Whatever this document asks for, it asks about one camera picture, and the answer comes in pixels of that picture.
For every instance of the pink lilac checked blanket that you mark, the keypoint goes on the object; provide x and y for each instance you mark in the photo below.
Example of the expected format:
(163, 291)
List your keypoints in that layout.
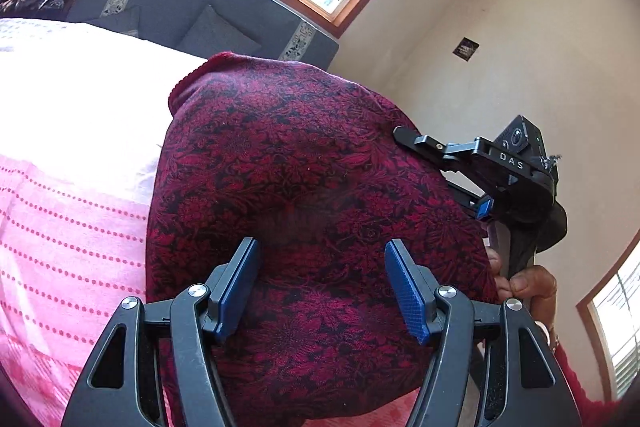
(75, 232)

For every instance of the person's right forearm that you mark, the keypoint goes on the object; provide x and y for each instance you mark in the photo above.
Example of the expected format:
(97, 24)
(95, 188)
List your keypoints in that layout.
(575, 387)

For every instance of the plain grey cushion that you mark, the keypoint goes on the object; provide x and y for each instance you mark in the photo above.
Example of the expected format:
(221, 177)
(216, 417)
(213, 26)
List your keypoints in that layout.
(220, 32)

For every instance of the small wooden framed window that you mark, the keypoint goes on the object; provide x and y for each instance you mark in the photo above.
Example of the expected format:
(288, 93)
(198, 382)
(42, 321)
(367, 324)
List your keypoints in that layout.
(620, 317)

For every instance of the dark red floral garment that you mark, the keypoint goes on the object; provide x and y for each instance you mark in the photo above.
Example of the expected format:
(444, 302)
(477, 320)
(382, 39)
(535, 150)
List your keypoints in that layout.
(300, 157)

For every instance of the person's right hand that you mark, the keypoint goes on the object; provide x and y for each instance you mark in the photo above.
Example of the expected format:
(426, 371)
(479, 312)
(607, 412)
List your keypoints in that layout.
(535, 287)

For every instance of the grey cushion with patterned band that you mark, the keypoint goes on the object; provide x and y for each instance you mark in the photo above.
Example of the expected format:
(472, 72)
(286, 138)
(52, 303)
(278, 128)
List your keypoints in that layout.
(122, 22)

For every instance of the dark wall plate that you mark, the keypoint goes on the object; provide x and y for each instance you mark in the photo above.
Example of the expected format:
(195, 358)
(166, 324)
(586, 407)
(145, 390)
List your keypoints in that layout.
(466, 49)

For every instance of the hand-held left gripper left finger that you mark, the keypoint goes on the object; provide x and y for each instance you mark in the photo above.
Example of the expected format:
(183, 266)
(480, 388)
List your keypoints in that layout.
(240, 289)

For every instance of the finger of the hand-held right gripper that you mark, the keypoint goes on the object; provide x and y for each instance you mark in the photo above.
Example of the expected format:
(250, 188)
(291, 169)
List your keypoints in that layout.
(430, 144)
(482, 209)

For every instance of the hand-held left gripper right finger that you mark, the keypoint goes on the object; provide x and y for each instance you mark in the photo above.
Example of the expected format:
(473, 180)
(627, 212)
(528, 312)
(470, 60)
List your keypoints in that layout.
(407, 294)

